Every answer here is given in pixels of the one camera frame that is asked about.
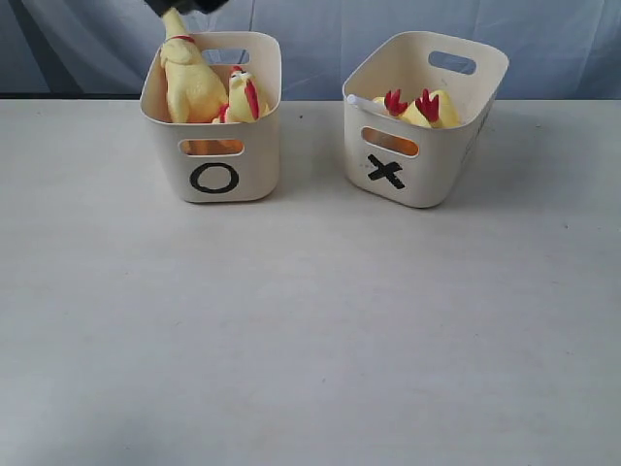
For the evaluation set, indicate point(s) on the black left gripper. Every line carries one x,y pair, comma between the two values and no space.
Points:
185,7

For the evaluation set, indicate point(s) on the yellow rubber chicken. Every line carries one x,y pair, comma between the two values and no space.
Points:
247,102
195,93
430,110

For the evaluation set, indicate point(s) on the yellow rubber chicken front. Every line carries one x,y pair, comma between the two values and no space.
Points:
247,102

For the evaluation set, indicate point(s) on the cream bin marked X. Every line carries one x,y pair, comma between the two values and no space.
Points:
470,72

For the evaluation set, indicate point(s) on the cream bin marked O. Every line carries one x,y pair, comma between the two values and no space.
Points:
219,162

